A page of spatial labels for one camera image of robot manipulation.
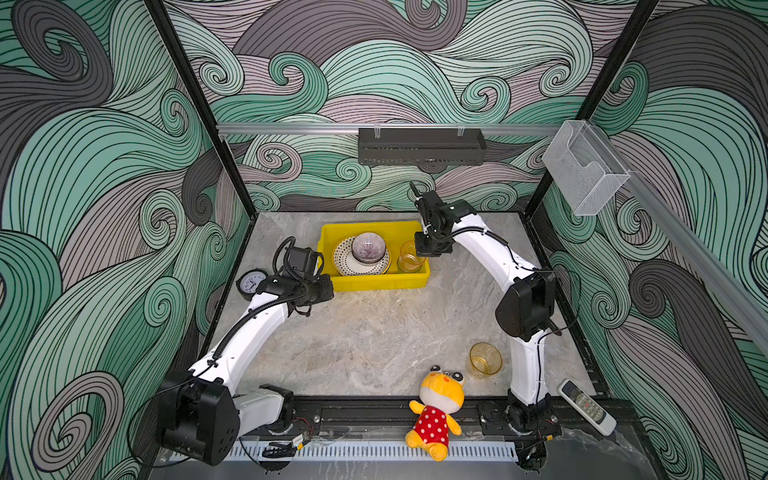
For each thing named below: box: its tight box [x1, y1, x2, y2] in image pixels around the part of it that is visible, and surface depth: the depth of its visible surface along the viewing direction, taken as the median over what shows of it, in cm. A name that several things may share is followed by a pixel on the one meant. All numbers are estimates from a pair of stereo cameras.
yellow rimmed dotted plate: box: [333, 236, 392, 277], surface depth 102 cm
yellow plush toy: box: [405, 365, 465, 462], surface depth 71 cm
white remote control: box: [557, 378, 617, 437], surface depth 75 cm
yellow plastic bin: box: [317, 220, 431, 292], surface depth 100 cm
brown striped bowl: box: [351, 232, 386, 264], surface depth 100 cm
